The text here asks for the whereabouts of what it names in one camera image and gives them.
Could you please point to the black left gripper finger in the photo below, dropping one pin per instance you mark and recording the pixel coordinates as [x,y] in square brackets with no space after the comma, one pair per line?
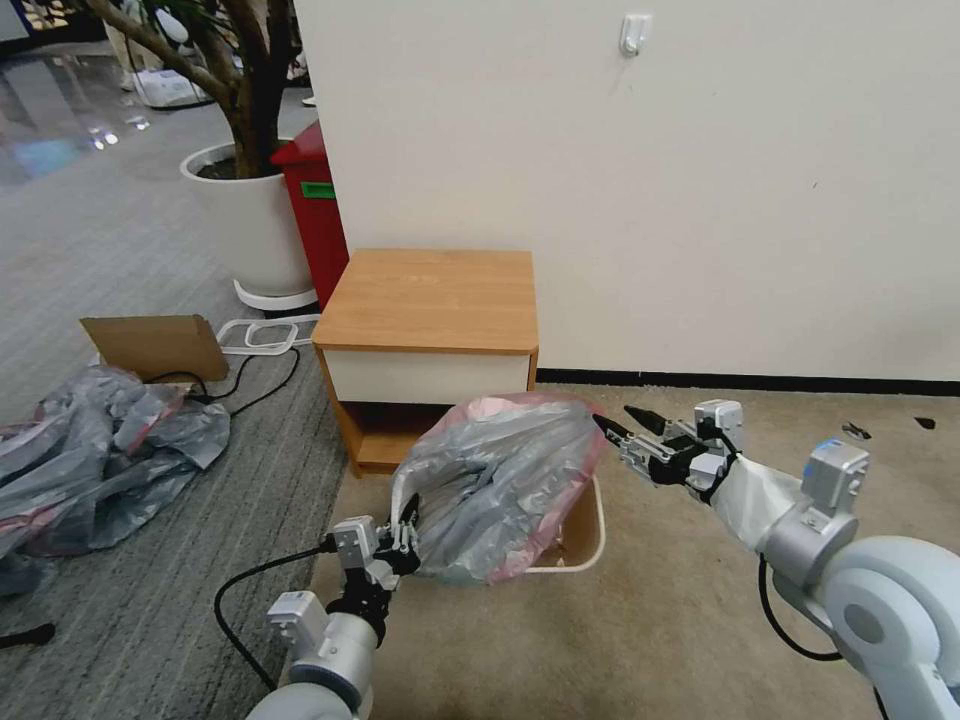
[394,517]
[411,534]

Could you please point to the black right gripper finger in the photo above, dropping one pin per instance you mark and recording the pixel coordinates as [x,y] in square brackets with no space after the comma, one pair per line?
[654,420]
[628,442]

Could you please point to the grey garbage bag pink rim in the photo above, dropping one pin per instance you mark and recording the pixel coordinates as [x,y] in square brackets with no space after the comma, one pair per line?
[495,487]

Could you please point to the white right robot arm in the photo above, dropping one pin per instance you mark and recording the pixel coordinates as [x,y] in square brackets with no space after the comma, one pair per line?
[885,600]

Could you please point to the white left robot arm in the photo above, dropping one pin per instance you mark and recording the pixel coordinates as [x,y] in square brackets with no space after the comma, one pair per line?
[330,652]

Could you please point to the beige plastic trash can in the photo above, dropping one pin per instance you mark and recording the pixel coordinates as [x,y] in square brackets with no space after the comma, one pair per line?
[589,525]

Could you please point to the pile of grey garbage bags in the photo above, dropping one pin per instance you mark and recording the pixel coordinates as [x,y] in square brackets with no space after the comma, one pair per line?
[97,457]

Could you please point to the small black scrap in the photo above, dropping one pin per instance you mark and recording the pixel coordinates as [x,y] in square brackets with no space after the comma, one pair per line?
[924,421]
[855,430]

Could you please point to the wooden nightstand white drawer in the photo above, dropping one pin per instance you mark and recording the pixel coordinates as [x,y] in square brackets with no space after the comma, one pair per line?
[431,300]

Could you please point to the white planter base tray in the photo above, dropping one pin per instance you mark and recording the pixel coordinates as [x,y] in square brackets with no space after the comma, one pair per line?
[277,301]

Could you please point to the brown cardboard box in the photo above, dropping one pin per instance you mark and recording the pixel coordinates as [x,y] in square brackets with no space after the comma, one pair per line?
[154,345]

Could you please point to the red plastic bin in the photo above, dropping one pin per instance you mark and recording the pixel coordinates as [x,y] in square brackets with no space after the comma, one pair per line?
[315,202]

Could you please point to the white round planter pot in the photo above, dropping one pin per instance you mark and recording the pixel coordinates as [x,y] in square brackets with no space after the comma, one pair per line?
[240,225]

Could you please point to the black flat object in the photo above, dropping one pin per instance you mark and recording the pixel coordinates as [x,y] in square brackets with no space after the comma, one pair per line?
[26,636]

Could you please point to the brown tree trunk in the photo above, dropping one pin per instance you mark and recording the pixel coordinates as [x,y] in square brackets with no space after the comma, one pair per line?
[251,90]

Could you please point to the white background equipment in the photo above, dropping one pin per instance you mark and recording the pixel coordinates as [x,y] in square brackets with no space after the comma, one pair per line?
[166,86]

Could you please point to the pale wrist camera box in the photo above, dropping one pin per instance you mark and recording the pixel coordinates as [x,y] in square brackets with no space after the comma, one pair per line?
[352,541]
[718,418]

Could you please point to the white wall hook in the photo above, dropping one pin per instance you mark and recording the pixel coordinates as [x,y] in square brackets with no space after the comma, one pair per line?
[634,31]

